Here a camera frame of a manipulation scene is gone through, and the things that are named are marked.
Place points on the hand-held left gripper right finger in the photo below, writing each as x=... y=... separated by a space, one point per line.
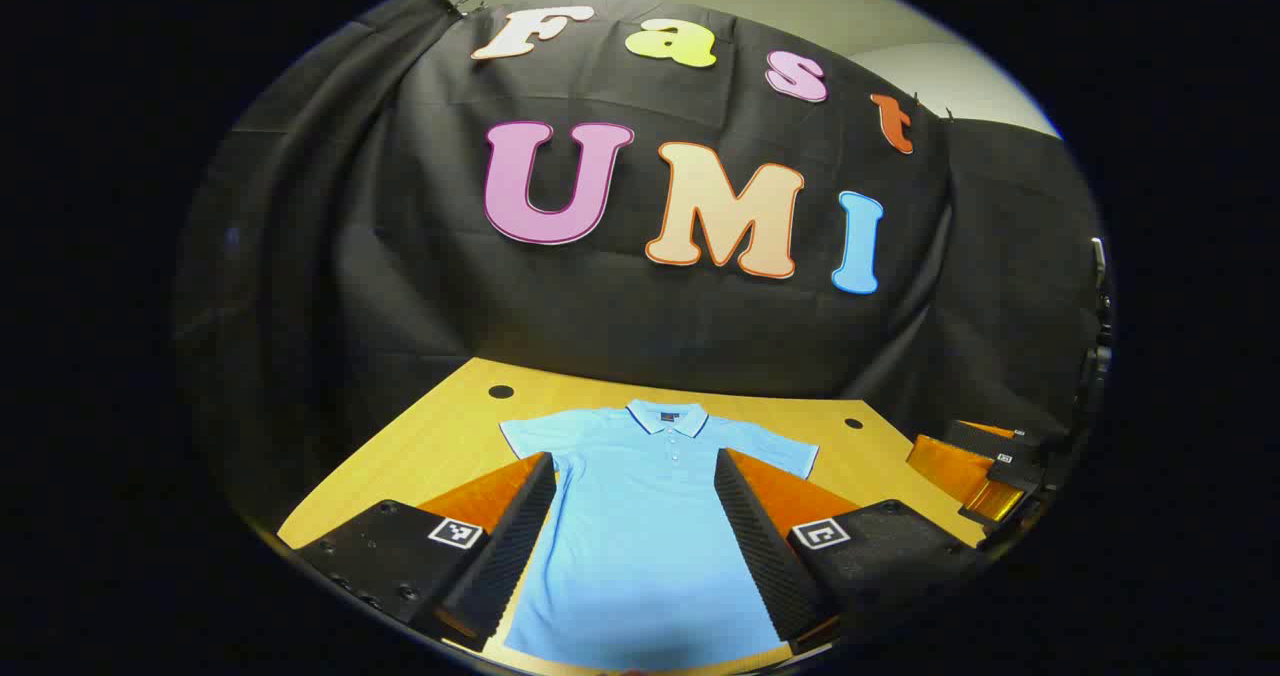
x=765 y=546

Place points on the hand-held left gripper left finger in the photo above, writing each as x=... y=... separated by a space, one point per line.
x=505 y=546

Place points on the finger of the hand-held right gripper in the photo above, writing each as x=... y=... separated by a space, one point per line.
x=990 y=438
x=1015 y=474

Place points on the light blue T-shirt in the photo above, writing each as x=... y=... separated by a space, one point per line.
x=640 y=536

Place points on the black backdrop cloth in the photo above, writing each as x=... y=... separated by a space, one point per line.
x=600 y=316

